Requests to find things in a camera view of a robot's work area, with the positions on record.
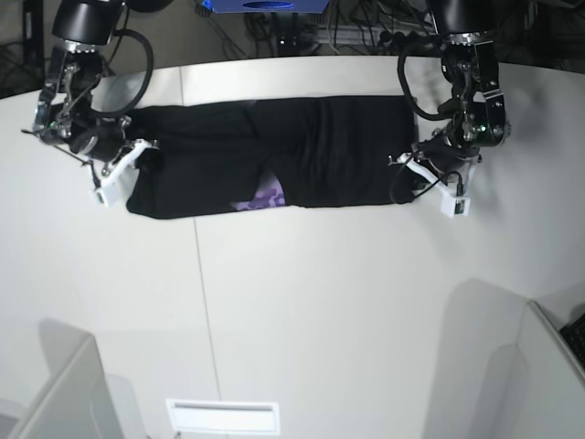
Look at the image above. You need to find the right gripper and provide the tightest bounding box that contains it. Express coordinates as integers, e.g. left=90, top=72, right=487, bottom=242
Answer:
left=68, top=116, right=159, bottom=183

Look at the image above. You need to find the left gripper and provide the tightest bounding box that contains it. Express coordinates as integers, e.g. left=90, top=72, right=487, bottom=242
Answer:
left=389, top=130, right=480, bottom=192

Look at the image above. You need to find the black T-shirt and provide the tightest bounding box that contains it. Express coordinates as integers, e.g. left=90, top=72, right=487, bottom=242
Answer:
left=126, top=96, right=415, bottom=220

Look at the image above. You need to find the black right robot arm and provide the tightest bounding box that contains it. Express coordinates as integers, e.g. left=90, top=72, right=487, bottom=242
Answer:
left=22, top=1, right=154, bottom=188

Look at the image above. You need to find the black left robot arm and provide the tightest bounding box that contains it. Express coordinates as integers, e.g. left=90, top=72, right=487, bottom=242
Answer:
left=389, top=1, right=509, bottom=202

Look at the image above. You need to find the white power strip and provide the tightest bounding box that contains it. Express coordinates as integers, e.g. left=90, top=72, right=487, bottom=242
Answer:
left=310, top=25, right=433, bottom=48

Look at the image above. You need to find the blue box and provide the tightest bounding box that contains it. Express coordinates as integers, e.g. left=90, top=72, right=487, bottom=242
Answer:
left=203, top=0, right=329, bottom=14

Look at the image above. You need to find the black keyboard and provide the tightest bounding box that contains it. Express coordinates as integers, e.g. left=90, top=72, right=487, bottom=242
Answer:
left=560, top=315, right=585, bottom=367

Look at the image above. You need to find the white left partition panel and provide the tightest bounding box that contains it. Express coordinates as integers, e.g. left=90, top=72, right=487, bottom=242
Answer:
left=1, top=320, right=147, bottom=438

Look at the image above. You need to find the white partition panel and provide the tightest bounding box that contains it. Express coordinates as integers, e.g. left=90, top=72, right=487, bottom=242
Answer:
left=489, top=301, right=584, bottom=438
left=1, top=320, right=147, bottom=438

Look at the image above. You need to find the white right partition panel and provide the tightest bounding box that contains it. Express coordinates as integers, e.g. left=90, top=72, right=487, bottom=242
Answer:
left=489, top=301, right=584, bottom=438

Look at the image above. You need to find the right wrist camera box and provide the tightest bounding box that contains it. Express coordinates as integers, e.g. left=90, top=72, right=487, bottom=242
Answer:
left=90, top=183, right=122, bottom=208

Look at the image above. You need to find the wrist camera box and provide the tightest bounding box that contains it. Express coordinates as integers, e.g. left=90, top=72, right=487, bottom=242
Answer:
left=90, top=183, right=122, bottom=208
left=441, top=193, right=471, bottom=219

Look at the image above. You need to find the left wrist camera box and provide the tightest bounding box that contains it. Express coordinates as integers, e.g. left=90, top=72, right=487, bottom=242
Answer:
left=441, top=193, right=471, bottom=219

